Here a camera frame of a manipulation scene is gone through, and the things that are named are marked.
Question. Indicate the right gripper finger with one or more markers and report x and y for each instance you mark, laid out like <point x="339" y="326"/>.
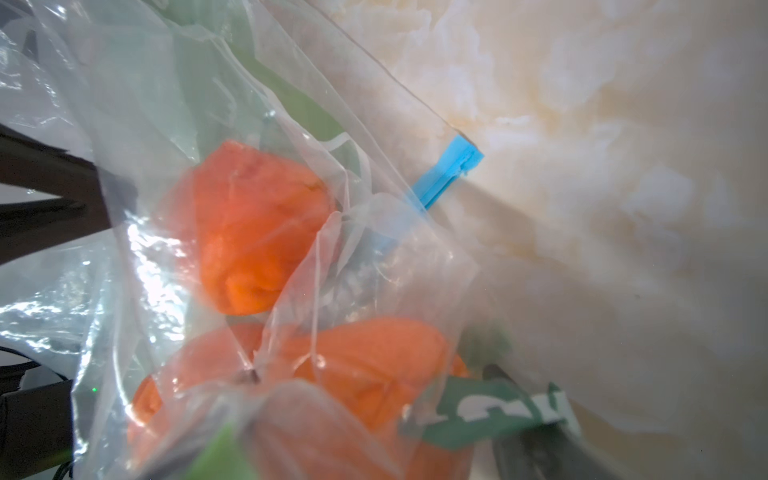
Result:
<point x="536" y="437"/>

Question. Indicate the green-zip bag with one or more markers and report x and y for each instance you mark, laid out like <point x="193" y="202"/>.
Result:
<point x="280" y="272"/>

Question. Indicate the blue-zip clear bag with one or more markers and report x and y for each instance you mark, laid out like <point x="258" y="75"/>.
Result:
<point x="427" y="152"/>

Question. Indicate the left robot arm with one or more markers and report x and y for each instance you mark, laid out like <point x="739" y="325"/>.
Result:
<point x="36" y="423"/>

